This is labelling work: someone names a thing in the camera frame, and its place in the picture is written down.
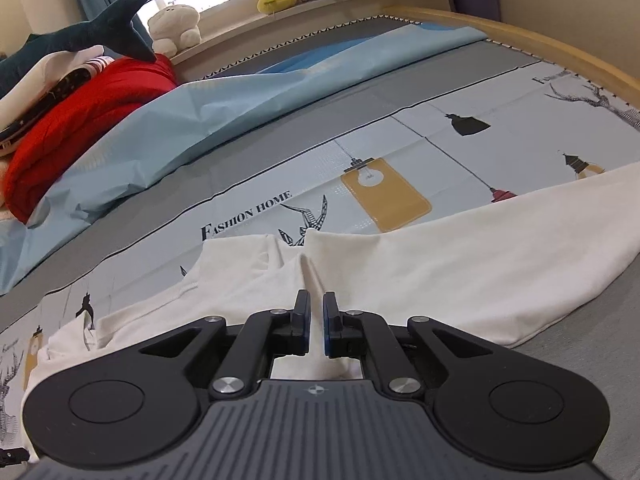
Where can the printed light bed sheet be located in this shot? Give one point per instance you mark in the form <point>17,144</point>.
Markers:
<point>529,128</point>

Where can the red blanket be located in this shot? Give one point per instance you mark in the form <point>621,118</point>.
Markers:
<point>73,126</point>

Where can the dark teal shark plush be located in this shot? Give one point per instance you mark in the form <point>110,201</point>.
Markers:
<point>112,29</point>

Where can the light blue sheet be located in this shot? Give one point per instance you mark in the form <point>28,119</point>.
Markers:
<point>194,119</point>

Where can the wooden bed frame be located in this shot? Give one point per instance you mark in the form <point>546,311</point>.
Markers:
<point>600,72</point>

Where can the white plush toy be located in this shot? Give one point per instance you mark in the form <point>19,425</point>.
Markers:
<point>175,29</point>

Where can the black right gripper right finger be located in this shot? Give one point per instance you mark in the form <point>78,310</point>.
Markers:
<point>494,404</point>

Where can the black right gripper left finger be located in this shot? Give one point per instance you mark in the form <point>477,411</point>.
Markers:
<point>132,404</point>

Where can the white folded quilt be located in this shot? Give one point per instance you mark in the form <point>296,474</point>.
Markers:
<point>50,81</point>

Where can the white long-sleeve shirt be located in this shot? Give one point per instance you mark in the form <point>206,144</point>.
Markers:
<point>504,272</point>

